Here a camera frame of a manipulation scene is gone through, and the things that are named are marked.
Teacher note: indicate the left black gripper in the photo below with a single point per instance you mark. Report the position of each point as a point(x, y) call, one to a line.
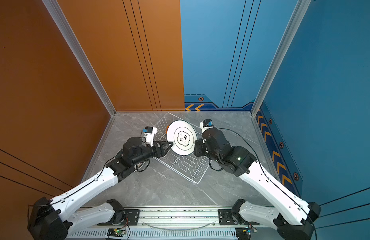
point(160, 151)

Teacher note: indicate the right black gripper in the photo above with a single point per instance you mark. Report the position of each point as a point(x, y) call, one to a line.
point(198, 144)

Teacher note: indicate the white plate flower outline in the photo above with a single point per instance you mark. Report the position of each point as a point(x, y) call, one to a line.
point(183, 135)

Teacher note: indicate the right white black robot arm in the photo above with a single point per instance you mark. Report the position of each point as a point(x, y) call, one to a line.
point(292, 217)

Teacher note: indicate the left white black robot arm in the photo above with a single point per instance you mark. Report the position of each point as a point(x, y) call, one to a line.
point(61, 216)

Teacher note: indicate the right circuit board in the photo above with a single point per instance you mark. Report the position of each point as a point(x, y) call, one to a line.
point(245, 233)

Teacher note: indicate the left green circuit board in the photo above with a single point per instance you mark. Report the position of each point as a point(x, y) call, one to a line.
point(117, 234)

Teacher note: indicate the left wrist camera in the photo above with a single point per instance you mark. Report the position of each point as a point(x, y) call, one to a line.
point(148, 135)

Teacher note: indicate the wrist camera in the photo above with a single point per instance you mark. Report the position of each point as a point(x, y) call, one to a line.
point(148, 135)
point(206, 124)

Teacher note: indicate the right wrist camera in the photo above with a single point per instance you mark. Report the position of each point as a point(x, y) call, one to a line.
point(206, 124)

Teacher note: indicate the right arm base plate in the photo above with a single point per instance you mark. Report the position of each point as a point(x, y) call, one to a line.
point(229, 217)

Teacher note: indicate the aluminium front rail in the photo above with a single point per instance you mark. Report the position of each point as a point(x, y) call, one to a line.
point(181, 223)

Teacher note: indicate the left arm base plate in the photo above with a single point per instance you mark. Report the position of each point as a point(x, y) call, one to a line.
point(128, 217)

